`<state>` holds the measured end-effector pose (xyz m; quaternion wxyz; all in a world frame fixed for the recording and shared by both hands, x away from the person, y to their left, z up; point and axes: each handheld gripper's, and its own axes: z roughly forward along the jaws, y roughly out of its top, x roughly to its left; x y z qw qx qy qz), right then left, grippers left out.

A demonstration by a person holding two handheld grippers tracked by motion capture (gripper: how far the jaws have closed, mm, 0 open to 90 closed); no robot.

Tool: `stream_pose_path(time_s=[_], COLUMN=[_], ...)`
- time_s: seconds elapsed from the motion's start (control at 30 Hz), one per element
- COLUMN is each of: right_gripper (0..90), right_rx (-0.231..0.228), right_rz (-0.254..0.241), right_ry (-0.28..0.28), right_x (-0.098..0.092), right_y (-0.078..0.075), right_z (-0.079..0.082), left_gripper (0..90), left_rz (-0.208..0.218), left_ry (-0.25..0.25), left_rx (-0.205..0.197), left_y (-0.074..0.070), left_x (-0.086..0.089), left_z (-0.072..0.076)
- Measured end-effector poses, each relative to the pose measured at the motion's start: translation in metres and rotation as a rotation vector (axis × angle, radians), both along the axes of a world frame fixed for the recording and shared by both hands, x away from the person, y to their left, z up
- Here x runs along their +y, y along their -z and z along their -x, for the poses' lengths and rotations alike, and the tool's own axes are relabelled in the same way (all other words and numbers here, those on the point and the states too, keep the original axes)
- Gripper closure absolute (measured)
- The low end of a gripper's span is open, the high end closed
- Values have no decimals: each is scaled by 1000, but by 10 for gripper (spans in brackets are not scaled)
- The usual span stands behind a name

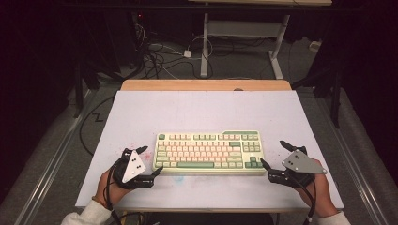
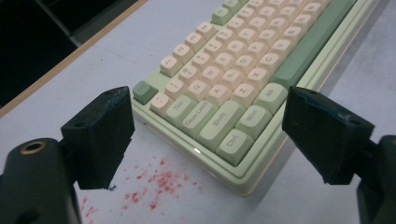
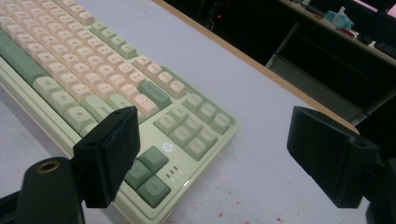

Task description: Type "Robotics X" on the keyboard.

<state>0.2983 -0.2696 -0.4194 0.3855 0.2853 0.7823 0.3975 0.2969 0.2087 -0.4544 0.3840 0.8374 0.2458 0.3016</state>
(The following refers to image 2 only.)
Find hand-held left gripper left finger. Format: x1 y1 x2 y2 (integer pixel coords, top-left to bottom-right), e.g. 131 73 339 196
60 85 136 191

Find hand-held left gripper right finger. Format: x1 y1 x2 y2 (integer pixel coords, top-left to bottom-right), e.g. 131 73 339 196
281 85 376 187

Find cream and green keyboard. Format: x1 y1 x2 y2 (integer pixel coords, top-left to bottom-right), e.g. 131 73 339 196
131 0 387 198

